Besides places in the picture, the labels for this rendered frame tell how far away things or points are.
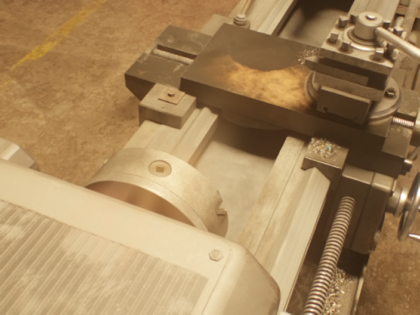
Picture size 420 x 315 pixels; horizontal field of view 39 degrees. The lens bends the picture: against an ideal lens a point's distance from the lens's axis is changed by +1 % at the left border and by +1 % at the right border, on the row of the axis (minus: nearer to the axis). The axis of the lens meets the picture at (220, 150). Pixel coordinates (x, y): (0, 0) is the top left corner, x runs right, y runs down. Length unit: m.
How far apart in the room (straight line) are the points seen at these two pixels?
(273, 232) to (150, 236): 0.70
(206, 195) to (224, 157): 0.73
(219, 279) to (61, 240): 0.18
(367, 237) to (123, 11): 2.46
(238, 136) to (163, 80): 0.28
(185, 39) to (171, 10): 1.91
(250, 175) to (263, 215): 0.27
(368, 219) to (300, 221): 0.33
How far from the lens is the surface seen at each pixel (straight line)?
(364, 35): 1.42
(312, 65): 1.43
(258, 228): 1.35
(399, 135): 1.62
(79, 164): 2.69
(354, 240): 1.73
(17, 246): 0.69
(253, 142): 1.73
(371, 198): 1.60
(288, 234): 1.33
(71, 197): 0.73
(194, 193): 0.93
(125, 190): 0.92
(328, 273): 1.44
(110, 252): 0.67
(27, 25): 3.66
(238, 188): 1.59
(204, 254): 0.67
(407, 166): 1.85
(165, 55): 1.79
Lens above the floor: 1.87
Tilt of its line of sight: 43 degrees down
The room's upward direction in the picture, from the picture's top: 5 degrees clockwise
